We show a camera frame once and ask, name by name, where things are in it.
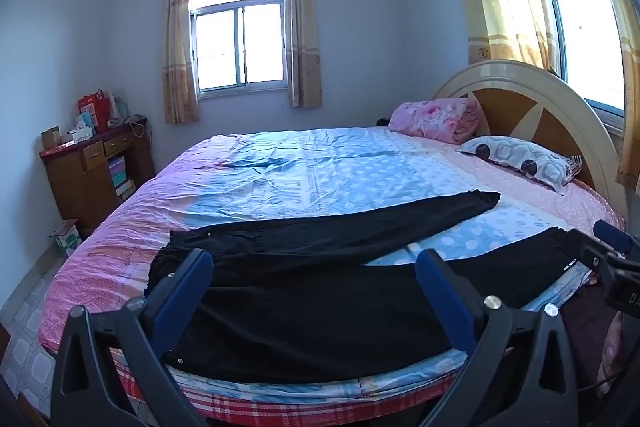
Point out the bed with blue-pink sheet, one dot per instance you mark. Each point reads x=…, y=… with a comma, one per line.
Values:
x=300, y=167

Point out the beige patterned curtain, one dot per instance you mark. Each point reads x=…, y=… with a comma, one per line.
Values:
x=302, y=32
x=177, y=57

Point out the large bright window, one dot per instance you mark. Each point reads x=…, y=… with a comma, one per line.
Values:
x=585, y=22

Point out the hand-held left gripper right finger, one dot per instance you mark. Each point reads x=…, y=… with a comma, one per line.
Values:
x=442, y=297

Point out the white and green carton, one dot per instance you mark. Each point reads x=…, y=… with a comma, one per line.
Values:
x=67, y=237

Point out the red plaid bed cover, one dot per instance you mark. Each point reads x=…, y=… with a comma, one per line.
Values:
x=240, y=407

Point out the white small box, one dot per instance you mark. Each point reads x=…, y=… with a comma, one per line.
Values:
x=81, y=135

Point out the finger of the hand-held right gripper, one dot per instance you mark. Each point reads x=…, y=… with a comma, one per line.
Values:
x=587, y=247
x=617, y=237

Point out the pink floral folded quilt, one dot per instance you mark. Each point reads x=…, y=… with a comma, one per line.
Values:
x=432, y=119

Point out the brown wooden cabinet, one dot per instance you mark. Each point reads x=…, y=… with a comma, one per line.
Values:
x=80, y=187

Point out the red paper bag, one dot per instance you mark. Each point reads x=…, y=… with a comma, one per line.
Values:
x=95, y=109

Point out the person's dark clothing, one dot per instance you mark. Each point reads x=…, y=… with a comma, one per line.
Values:
x=582, y=332

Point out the person's right hand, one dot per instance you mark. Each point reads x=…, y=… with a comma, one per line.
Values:
x=611, y=349

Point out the cream and wood headboard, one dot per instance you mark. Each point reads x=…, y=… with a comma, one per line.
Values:
x=525, y=107

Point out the grey patterned pillow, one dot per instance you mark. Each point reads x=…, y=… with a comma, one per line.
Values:
x=520, y=159

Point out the stack of boxes in cabinet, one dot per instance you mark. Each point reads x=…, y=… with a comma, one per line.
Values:
x=120, y=177

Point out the black pants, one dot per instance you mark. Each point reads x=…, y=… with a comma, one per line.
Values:
x=300, y=297

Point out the sliding window with grey frame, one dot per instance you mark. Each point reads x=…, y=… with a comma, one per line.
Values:
x=240, y=42

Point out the brown cardboard box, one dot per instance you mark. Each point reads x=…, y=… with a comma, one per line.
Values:
x=51, y=138

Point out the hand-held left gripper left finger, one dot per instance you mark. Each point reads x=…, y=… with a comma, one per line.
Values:
x=182, y=297

